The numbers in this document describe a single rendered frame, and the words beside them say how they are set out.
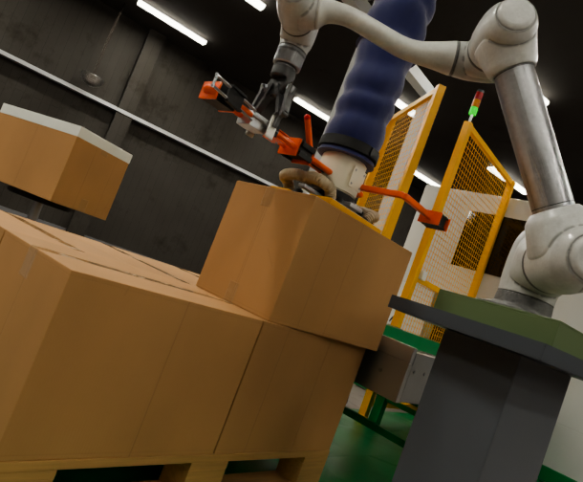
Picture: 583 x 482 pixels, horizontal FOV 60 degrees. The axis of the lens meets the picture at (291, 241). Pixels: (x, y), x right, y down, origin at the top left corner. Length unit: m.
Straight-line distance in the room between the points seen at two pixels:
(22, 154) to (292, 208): 1.78
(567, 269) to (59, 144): 2.32
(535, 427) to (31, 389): 1.22
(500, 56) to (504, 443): 0.97
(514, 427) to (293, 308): 0.67
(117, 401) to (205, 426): 0.31
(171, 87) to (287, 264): 8.73
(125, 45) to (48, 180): 7.36
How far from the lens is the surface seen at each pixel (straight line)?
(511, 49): 1.45
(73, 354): 1.17
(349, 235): 1.66
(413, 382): 2.02
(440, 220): 1.91
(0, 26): 9.81
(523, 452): 1.55
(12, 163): 3.01
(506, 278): 1.55
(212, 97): 1.42
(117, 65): 9.91
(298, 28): 1.53
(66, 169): 2.76
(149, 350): 1.26
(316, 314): 1.63
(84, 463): 1.31
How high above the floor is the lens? 0.68
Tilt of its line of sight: 4 degrees up
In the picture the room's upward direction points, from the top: 21 degrees clockwise
